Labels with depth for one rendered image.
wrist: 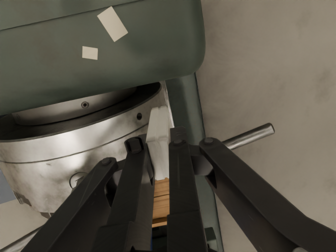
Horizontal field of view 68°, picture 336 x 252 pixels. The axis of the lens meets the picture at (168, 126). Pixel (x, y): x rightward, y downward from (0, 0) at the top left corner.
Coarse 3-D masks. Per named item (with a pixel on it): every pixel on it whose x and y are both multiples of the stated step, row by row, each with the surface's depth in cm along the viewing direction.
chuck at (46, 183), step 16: (144, 128) 38; (112, 144) 35; (0, 160) 37; (48, 160) 33; (64, 160) 33; (80, 160) 34; (96, 160) 34; (16, 176) 36; (32, 176) 35; (48, 176) 34; (64, 176) 34; (16, 192) 41; (32, 192) 36; (48, 192) 35; (64, 192) 35; (32, 208) 38; (48, 208) 37
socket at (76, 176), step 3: (75, 174) 35; (78, 174) 35; (81, 174) 35; (84, 174) 35; (72, 177) 35; (75, 177) 35; (78, 177) 35; (72, 180) 35; (72, 183) 35; (75, 183) 35; (72, 186) 35
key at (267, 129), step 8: (256, 128) 25; (264, 128) 24; (272, 128) 24; (240, 136) 25; (248, 136) 24; (256, 136) 24; (264, 136) 24; (224, 144) 25; (232, 144) 25; (240, 144) 25; (32, 232) 29; (16, 240) 29; (24, 240) 28; (8, 248) 28; (16, 248) 28
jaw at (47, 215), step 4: (24, 196) 40; (24, 200) 41; (28, 200) 40; (28, 204) 40; (40, 212) 43; (44, 212) 42; (48, 212) 41; (52, 212) 42; (44, 216) 43; (48, 216) 42
